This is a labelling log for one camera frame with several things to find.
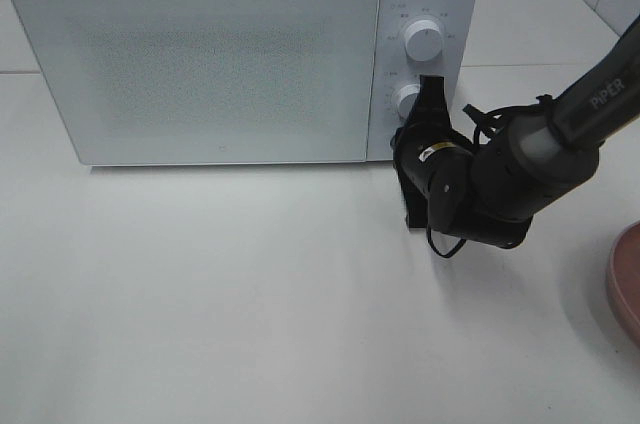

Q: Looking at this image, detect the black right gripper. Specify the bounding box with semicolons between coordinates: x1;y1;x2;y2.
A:
391;75;475;232

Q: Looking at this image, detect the white lower timer knob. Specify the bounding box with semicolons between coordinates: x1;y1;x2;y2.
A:
391;84;420;120

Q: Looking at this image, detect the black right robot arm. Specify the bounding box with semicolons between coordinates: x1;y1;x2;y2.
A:
390;21;639;259

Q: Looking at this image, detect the pink round plate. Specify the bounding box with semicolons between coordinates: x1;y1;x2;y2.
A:
606;222;639;347

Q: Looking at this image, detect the white microwave door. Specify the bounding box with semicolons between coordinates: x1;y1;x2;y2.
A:
12;0;378;166

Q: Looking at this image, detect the white upper power knob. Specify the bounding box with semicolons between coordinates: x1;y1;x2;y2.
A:
402;16;444;62

